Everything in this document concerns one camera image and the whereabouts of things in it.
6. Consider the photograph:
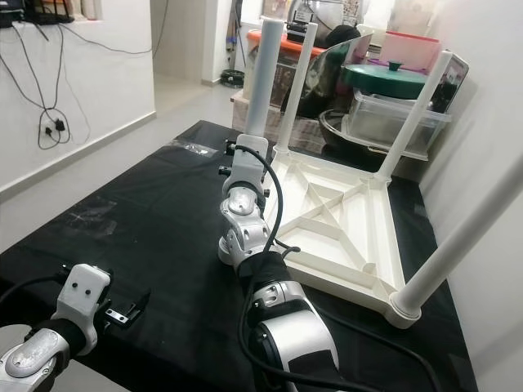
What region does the black wall power plug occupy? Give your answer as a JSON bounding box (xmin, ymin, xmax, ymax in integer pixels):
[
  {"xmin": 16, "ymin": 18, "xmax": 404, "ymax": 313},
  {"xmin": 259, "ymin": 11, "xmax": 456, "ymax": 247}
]
[{"xmin": 49, "ymin": 116, "xmax": 69, "ymax": 138}]

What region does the shiny black plastic bag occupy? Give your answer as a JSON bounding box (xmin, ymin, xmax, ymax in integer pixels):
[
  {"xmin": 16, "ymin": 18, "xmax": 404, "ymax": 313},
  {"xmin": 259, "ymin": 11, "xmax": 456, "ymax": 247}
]
[{"xmin": 306, "ymin": 24, "xmax": 373, "ymax": 119}]

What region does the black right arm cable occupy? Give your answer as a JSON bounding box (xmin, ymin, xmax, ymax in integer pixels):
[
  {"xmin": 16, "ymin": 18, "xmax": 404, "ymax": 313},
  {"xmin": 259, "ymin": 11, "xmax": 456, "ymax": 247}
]
[{"xmin": 233, "ymin": 145, "xmax": 377, "ymax": 392}]

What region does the black set-top box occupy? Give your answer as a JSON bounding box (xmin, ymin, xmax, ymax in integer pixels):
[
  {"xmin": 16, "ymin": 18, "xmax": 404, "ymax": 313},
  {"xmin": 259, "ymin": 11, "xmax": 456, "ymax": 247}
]
[{"xmin": 0, "ymin": 0, "xmax": 27, "ymax": 25}]

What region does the clear bin with orange lid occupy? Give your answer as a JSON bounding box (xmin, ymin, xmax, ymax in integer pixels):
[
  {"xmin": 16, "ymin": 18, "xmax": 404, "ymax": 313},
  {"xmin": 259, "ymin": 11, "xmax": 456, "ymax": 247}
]
[{"xmin": 245, "ymin": 29, "xmax": 307, "ymax": 107}]

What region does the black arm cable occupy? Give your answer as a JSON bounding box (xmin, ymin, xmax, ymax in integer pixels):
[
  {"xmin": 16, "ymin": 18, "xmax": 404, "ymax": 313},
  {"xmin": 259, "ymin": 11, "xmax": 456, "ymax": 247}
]
[
  {"xmin": 233, "ymin": 145, "xmax": 377, "ymax": 392},
  {"xmin": 0, "ymin": 274, "xmax": 66, "ymax": 299}
]

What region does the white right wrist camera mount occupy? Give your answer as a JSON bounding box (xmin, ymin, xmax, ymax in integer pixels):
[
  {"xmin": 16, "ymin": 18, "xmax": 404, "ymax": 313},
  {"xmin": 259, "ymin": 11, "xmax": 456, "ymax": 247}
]
[{"xmin": 225, "ymin": 135, "xmax": 270, "ymax": 205}]

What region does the black coiled hose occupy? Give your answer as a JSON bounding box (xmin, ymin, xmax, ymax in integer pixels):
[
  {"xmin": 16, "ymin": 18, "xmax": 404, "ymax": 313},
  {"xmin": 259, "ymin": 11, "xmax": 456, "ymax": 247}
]
[{"xmin": 221, "ymin": 69, "xmax": 248, "ymax": 88}]

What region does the green round pot lid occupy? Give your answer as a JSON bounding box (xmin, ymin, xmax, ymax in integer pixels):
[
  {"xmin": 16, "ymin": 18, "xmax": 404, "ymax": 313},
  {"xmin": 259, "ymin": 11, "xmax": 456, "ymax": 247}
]
[{"xmin": 343, "ymin": 61, "xmax": 430, "ymax": 99}]

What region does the thin black floor cable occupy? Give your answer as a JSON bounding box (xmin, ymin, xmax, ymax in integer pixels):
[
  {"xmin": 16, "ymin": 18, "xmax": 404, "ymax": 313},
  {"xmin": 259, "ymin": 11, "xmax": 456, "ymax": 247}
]
[
  {"xmin": 65, "ymin": 0, "xmax": 164, "ymax": 56},
  {"xmin": 0, "ymin": 20, "xmax": 87, "ymax": 150}
]

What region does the long black tether cable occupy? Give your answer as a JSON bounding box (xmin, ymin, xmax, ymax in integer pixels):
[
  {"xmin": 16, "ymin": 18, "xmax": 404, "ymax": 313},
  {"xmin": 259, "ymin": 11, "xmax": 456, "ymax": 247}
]
[{"xmin": 327, "ymin": 306, "xmax": 446, "ymax": 392}]

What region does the white plastic table leg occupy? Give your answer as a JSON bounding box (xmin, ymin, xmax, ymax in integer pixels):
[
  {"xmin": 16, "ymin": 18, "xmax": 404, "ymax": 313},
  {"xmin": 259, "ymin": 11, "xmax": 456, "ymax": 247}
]
[
  {"xmin": 219, "ymin": 18, "xmax": 287, "ymax": 262},
  {"xmin": 376, "ymin": 51, "xmax": 454, "ymax": 182},
  {"xmin": 390, "ymin": 155, "xmax": 523, "ymax": 329},
  {"xmin": 274, "ymin": 23, "xmax": 320, "ymax": 156}
]

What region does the patterned cloth covered bench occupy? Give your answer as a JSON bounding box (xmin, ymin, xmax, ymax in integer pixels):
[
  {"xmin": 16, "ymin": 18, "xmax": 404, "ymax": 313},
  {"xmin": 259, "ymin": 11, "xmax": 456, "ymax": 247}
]
[{"xmin": 229, "ymin": 90, "xmax": 328, "ymax": 152}]

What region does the dark green tray with label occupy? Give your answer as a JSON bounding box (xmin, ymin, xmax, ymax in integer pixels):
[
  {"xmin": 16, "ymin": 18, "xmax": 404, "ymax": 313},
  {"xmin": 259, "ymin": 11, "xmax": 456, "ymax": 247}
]
[{"xmin": 441, "ymin": 53, "xmax": 471, "ymax": 111}]

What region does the crumpled clear tape piece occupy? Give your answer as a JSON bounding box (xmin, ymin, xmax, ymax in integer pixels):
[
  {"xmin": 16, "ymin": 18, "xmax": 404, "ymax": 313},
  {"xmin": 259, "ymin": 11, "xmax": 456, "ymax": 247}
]
[{"xmin": 172, "ymin": 140, "xmax": 219, "ymax": 158}]

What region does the clear plastic food container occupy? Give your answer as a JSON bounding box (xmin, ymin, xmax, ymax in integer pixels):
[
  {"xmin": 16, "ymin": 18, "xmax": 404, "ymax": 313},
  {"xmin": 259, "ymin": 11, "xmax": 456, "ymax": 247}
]
[{"xmin": 343, "ymin": 90, "xmax": 452, "ymax": 158}]

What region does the white plastic table top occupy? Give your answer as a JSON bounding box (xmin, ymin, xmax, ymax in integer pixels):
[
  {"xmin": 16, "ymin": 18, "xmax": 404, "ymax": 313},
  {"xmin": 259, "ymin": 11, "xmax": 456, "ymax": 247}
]
[{"xmin": 219, "ymin": 147, "xmax": 426, "ymax": 327}]

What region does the flat clear tape patch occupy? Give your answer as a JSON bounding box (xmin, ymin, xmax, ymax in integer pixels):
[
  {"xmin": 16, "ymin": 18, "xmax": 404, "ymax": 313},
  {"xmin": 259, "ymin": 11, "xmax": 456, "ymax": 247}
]
[{"xmin": 61, "ymin": 200, "xmax": 119, "ymax": 239}]

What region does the black wifi router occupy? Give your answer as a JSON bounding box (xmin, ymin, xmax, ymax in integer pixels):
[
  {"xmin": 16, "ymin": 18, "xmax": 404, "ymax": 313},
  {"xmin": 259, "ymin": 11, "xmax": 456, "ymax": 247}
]
[{"xmin": 23, "ymin": 0, "xmax": 76, "ymax": 24}]

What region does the pink purple container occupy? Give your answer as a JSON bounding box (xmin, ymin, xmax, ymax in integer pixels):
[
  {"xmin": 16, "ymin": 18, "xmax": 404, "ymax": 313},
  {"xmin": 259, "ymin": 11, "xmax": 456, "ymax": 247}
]
[{"xmin": 380, "ymin": 31, "xmax": 440, "ymax": 70}]

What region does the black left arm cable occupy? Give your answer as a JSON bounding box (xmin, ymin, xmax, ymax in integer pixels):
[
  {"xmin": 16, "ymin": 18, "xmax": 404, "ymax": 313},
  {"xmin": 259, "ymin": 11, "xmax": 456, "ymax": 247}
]
[{"xmin": 0, "ymin": 274, "xmax": 66, "ymax": 299}]

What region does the black tablecloth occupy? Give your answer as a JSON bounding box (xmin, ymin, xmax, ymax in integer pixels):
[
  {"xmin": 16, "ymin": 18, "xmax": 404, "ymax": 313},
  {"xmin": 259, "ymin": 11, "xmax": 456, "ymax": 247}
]
[{"xmin": 0, "ymin": 121, "xmax": 479, "ymax": 392}]

